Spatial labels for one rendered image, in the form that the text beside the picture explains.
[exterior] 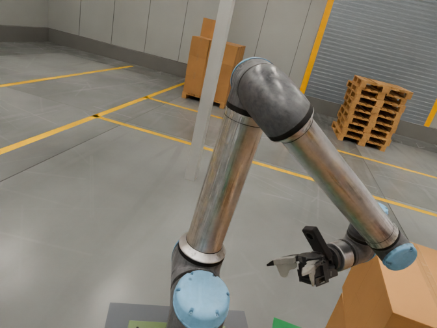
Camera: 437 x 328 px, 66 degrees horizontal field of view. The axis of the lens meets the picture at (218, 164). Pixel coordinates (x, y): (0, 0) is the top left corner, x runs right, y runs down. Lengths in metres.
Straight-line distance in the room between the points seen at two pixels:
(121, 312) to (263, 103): 0.90
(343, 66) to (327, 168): 9.20
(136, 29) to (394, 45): 7.18
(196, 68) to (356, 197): 6.91
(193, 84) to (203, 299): 6.93
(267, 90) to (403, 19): 9.53
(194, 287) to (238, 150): 0.38
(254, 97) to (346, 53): 9.27
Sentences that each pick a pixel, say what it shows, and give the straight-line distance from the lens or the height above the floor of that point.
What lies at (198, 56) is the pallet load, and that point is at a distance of 7.59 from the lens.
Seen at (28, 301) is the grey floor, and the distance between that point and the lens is 2.41.
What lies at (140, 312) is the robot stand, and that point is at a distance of 1.31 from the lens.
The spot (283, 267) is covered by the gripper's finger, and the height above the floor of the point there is 1.10.
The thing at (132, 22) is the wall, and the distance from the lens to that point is 11.12.
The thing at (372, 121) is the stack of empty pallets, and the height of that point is 0.56.
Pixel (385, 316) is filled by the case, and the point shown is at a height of 0.90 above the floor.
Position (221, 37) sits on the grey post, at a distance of 3.51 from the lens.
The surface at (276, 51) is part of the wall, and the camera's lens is 10.01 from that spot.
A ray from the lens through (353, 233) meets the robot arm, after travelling 1.15.
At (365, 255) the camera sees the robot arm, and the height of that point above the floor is 1.16.
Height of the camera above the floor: 1.72
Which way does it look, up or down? 22 degrees down
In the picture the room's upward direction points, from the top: 14 degrees clockwise
